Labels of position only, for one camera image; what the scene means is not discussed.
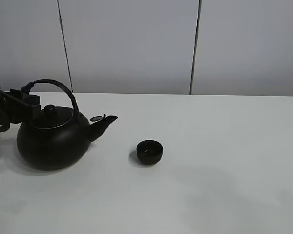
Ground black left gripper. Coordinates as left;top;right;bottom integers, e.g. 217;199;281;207
0;82;41;133

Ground small black teacup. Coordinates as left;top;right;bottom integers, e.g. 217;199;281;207
136;140;163;165

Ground black round teapot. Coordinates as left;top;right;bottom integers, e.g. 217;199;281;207
16;79;118;171

